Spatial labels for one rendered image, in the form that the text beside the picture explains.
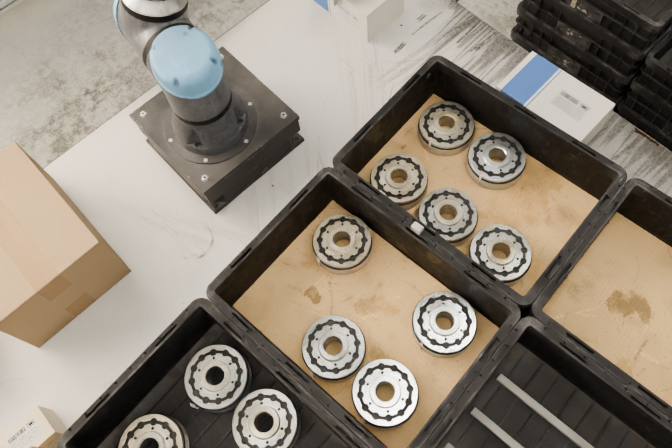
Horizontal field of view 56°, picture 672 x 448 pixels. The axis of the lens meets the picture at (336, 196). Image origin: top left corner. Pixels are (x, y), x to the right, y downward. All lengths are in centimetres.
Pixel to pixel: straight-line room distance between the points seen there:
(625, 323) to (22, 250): 104
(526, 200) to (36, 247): 88
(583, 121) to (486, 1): 130
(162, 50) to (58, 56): 158
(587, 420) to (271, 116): 79
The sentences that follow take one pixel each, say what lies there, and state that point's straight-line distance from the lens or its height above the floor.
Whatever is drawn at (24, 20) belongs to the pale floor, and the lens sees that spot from 290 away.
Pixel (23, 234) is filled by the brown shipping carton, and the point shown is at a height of 86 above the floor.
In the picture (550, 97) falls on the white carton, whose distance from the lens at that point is 135.
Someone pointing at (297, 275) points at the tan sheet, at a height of 83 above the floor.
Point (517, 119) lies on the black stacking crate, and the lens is 117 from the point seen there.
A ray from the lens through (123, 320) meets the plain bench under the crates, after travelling 131.
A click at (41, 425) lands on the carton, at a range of 127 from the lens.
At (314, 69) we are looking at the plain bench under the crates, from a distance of 148.
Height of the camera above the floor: 187
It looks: 64 degrees down
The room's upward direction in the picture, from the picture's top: 10 degrees counter-clockwise
